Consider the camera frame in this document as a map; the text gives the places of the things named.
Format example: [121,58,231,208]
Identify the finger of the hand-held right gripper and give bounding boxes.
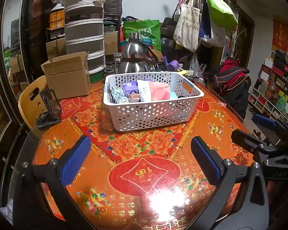
[231,129,288,180]
[252,114,288,144]

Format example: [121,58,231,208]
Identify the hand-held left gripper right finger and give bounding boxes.
[191,136,270,230]

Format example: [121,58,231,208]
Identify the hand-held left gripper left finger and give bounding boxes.
[12,135,93,230]

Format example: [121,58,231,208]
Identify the white perforated plastic basket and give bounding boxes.
[103,72,205,132]

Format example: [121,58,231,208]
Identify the pink soft packet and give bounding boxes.
[149,82,170,101]

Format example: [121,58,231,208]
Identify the clear plastic zip bag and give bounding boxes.
[110,86,129,103]

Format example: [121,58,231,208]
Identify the white packet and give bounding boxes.
[137,80,152,102]

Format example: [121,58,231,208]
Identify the purple tissue pack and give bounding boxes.
[122,81,138,96]

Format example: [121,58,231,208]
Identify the shelf with boxes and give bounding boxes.
[248,49,288,122]

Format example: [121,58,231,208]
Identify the red and black jacket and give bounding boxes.
[206,60,252,120]

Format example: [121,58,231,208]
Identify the black folding phone stand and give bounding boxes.
[36,89,62,130]

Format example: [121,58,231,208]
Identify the red floral tablecloth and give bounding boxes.
[32,77,255,230]

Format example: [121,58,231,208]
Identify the wooden chair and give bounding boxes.
[18,75,50,131]

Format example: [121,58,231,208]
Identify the open cardboard box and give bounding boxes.
[41,51,91,100]

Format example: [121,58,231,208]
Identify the green plastic crate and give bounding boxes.
[89,68,105,84]

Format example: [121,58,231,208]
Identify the purple cup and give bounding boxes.
[167,60,180,72]

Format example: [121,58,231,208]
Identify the white shopping bag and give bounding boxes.
[202,20,226,48]

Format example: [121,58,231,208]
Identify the glass jar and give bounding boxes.
[113,53,123,73]

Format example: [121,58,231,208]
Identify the dark mirrored wardrobe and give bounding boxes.
[0,0,48,149]

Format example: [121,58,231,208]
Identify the dark blue bag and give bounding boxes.
[199,2,212,39]

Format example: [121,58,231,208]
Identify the brown cardboard box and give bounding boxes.
[46,38,66,60]
[103,32,118,55]

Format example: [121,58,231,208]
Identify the stainless steel kettle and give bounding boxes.
[118,32,156,73]

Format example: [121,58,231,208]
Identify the beige canvas tote bag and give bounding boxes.
[173,0,202,53]

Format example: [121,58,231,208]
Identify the lime green bag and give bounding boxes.
[202,0,239,31]

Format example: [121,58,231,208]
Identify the stacked grey plastic drawers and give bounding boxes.
[64,0,106,73]

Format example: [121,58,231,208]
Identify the green shopping bag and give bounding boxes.
[123,19,162,52]

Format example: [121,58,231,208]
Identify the orange box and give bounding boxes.
[49,11,65,29]

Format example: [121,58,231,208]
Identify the black plastic bag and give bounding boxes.
[102,0,123,20]

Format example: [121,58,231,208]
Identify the red wall poster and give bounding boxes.
[272,17,288,53]

